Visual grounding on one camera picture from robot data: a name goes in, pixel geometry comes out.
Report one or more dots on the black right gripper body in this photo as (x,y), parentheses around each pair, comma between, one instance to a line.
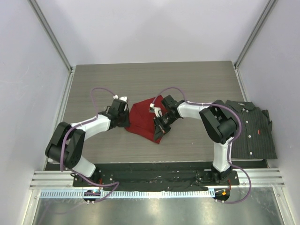
(164,122)

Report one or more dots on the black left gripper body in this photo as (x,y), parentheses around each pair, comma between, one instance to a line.
(123,118)

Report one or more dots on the red cloth napkin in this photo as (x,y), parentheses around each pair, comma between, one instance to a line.
(141,120)

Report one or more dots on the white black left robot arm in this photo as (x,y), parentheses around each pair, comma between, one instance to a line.
(66,143)

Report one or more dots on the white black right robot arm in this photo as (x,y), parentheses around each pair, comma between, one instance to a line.
(221,124)

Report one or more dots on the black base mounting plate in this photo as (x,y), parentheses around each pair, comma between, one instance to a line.
(168,176)

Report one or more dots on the dark striped button shirt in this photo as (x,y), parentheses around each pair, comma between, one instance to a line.
(255,140)

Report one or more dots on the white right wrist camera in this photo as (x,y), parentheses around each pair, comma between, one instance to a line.
(156,110)

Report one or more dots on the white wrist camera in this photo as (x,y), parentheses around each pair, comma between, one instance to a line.
(156,110)
(123,98)

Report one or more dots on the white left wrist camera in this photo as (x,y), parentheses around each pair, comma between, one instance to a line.
(123,98)

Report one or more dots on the white slotted cable duct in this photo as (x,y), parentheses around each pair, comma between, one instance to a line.
(78,193)

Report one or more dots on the aluminium front rail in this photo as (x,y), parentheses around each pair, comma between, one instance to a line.
(268,177)

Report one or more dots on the left aluminium frame post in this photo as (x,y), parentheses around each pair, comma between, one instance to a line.
(49,32)

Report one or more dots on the aluminium frame post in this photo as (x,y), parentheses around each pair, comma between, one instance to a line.
(49,32)
(255,31)

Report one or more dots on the right aluminium frame post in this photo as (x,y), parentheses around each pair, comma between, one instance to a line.
(255,31)

